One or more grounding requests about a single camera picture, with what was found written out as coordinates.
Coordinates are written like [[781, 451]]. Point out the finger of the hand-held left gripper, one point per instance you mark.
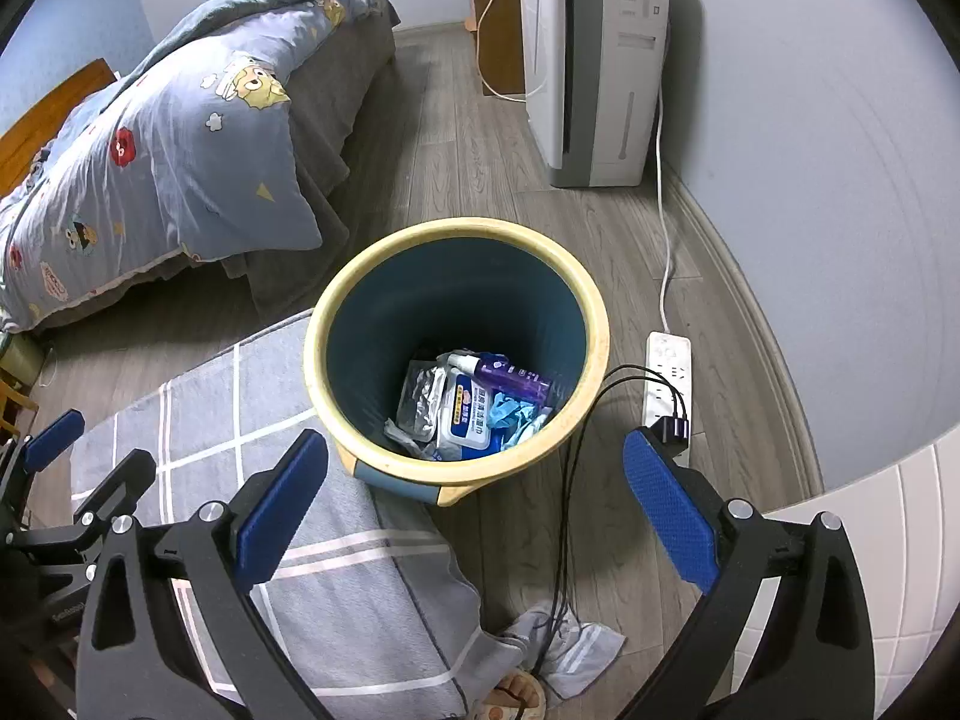
[[120, 480], [52, 435]]

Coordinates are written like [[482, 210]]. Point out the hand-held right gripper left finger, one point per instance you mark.
[[281, 510]]

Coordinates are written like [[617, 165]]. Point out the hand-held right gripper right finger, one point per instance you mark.
[[671, 517]]

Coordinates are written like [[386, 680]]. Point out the black silver foil wrapper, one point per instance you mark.
[[420, 397]]

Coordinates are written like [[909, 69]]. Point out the blue rubber glove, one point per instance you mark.
[[514, 416]]

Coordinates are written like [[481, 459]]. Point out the purple plastic bottle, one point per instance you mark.
[[517, 379]]

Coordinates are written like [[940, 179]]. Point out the blue white wet wipes packet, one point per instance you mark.
[[472, 412]]

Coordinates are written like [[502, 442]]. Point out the blue bin with yellow rim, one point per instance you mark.
[[450, 292]]

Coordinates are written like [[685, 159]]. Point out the green waste bin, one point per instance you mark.
[[19, 364]]

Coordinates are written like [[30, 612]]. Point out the black charger plug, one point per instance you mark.
[[675, 435]]

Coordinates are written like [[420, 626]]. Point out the grey checked blanket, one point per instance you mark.
[[337, 615]]

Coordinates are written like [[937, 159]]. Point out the white power strip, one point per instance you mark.
[[667, 367]]

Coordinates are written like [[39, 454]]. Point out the grey floor cloth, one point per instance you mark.
[[592, 649]]

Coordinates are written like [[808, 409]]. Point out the person's foot in slipper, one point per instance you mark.
[[517, 697]]

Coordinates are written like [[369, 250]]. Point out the blue printed duvet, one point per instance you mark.
[[150, 165]]

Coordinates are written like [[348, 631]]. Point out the wooden bed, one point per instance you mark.
[[45, 127]]

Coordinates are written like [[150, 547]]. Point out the white air purifier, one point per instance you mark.
[[592, 75]]

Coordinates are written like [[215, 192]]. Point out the wooden cabinet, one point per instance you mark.
[[502, 37]]

